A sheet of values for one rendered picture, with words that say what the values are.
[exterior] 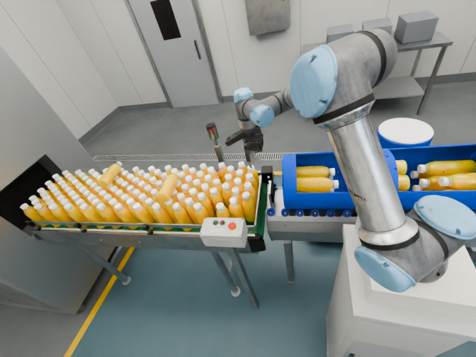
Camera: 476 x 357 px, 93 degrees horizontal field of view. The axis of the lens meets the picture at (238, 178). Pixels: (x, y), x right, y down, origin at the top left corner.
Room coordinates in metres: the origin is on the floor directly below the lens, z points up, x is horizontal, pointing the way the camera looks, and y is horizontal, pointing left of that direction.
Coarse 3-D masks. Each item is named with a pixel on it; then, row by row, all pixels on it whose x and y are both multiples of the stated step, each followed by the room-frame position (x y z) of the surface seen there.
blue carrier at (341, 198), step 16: (464, 144) 0.64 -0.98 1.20; (288, 160) 0.81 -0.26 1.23; (304, 160) 0.91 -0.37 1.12; (320, 160) 0.88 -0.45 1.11; (416, 160) 0.73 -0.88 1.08; (432, 160) 0.70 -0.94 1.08; (288, 176) 0.73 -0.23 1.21; (336, 176) 0.83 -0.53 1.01; (288, 192) 0.69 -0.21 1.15; (336, 192) 0.62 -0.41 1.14; (400, 192) 0.53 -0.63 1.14; (416, 192) 0.51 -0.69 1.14; (432, 192) 0.49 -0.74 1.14; (448, 192) 0.48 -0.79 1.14; (464, 192) 0.46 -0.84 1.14; (288, 208) 0.69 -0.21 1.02; (304, 208) 0.67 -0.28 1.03; (320, 208) 0.64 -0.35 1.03; (336, 208) 0.62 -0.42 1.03; (352, 208) 0.59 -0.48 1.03
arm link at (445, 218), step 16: (416, 208) 0.27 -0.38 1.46; (432, 208) 0.25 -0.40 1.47; (448, 208) 0.24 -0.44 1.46; (464, 208) 0.24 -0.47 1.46; (432, 224) 0.22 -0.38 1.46; (448, 224) 0.21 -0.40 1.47; (464, 224) 0.20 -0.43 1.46; (448, 240) 0.19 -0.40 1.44; (464, 240) 0.18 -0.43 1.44; (448, 256) 0.17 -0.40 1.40
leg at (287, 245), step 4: (284, 244) 0.74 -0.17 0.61; (288, 244) 0.73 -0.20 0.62; (284, 248) 0.74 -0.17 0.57; (288, 248) 0.73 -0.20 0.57; (288, 252) 0.73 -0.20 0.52; (288, 256) 0.73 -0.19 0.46; (292, 256) 0.74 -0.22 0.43; (288, 260) 0.73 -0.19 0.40; (292, 260) 0.72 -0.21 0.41; (288, 264) 0.73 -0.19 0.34; (292, 264) 0.72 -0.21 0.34; (288, 268) 0.73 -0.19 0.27; (292, 268) 0.72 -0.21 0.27; (288, 272) 0.73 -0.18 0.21; (292, 272) 0.73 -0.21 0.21; (288, 276) 0.74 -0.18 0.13; (292, 276) 0.73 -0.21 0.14; (288, 280) 0.74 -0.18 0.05; (292, 280) 0.73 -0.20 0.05
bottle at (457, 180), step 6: (456, 174) 0.54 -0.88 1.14; (462, 174) 0.53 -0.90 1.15; (468, 174) 0.52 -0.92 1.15; (474, 174) 0.52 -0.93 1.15; (450, 180) 0.53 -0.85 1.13; (456, 180) 0.52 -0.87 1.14; (462, 180) 0.51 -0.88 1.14; (468, 180) 0.50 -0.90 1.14; (474, 180) 0.50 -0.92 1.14; (450, 186) 0.52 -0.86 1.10; (456, 186) 0.51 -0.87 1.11; (462, 186) 0.50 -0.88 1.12; (468, 186) 0.49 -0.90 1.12; (474, 186) 0.48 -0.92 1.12
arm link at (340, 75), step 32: (320, 64) 0.38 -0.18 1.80; (352, 64) 0.38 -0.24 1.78; (384, 64) 0.39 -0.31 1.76; (320, 96) 0.36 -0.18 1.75; (352, 96) 0.35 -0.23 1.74; (352, 128) 0.33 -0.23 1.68; (352, 160) 0.31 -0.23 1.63; (384, 160) 0.30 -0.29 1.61; (352, 192) 0.29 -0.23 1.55; (384, 192) 0.26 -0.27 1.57; (384, 224) 0.23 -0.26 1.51; (416, 224) 0.22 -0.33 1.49; (384, 256) 0.18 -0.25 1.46; (416, 256) 0.17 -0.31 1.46
